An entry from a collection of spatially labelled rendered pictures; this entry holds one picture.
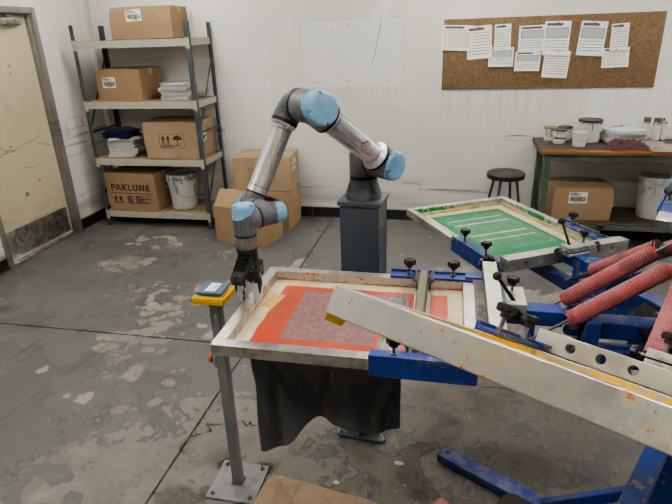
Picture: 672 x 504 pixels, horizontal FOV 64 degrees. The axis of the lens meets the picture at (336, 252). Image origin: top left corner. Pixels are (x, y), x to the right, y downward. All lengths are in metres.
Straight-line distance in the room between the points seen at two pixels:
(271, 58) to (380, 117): 1.22
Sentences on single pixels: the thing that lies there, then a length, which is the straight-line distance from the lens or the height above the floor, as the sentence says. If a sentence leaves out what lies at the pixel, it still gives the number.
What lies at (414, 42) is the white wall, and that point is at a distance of 5.38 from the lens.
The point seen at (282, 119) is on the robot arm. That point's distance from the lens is 1.93.
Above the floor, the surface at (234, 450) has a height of 0.20.
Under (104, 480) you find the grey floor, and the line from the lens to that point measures 2.84.
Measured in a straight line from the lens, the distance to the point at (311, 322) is 1.80.
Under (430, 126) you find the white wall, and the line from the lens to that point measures 5.44.
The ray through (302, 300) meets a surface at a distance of 1.94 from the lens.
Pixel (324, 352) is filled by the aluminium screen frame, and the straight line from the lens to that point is 1.58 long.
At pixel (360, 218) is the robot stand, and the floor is 1.13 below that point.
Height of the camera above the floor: 1.85
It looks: 22 degrees down
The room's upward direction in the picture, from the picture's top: 2 degrees counter-clockwise
